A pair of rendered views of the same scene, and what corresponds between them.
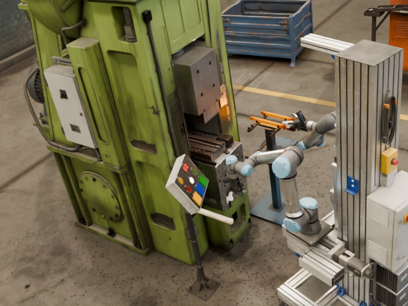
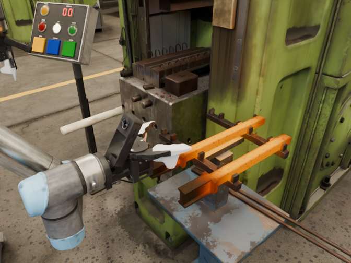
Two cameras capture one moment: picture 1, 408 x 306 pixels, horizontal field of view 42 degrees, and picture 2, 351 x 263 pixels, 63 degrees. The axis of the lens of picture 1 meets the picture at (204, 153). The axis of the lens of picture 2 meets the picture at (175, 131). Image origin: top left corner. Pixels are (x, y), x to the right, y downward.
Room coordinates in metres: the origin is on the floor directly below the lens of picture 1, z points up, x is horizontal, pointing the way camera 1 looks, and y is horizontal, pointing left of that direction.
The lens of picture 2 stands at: (3.76, -1.31, 1.40)
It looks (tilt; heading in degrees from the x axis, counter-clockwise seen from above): 31 degrees down; 97
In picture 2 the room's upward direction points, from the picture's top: straight up
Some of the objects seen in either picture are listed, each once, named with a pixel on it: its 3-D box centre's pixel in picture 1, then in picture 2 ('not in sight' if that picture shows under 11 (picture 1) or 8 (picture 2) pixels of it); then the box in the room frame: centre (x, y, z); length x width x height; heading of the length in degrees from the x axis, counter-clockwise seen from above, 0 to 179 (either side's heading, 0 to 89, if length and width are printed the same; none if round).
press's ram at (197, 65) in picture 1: (187, 76); not in sight; (3.65, 0.02, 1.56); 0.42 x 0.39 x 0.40; 48
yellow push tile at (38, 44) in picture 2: (197, 198); (39, 45); (2.87, 0.10, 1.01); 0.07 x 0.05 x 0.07; 163
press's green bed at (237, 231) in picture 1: (212, 210); (186, 181); (3.66, 0.02, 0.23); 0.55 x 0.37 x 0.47; 48
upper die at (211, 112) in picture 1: (189, 107); not in sight; (3.61, 0.04, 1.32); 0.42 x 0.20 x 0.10; 48
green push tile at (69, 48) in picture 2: (202, 181); (69, 49); (3.06, 0.05, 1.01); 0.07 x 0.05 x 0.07; 163
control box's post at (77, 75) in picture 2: (193, 237); (85, 116); (3.01, 0.20, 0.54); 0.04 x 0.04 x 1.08; 48
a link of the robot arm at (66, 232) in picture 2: (317, 139); (64, 216); (3.46, -0.90, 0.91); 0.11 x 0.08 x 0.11; 111
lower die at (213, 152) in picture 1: (197, 146); (179, 63); (3.61, 0.04, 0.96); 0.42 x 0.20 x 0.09; 48
